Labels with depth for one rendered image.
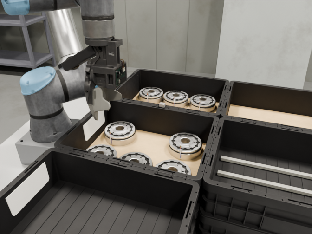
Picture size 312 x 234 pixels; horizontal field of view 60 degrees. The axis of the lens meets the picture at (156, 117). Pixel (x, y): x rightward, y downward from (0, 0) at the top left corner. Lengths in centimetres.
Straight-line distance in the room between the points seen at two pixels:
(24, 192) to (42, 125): 34
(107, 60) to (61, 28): 38
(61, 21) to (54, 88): 24
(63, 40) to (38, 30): 332
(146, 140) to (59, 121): 31
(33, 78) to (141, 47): 287
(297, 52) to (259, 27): 45
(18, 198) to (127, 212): 25
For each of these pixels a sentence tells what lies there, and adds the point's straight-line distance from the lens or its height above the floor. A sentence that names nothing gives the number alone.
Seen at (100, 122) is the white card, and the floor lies 88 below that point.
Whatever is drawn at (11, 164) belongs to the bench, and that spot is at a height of 70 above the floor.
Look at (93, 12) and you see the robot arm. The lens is 64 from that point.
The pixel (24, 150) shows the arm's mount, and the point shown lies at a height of 77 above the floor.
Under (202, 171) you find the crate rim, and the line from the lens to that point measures 65.
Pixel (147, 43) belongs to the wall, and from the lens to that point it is 369.
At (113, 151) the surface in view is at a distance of 82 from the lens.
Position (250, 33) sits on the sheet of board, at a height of 68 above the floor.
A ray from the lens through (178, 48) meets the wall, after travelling 363.
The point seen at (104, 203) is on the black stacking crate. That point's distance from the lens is 72.
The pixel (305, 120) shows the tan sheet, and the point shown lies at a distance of 116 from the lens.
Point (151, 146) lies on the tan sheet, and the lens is 88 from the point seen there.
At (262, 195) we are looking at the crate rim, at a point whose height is 93.
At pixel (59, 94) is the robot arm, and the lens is 96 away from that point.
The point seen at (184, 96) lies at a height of 86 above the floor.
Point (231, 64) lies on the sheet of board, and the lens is 299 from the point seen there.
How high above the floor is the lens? 136
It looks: 31 degrees down
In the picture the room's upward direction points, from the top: straight up
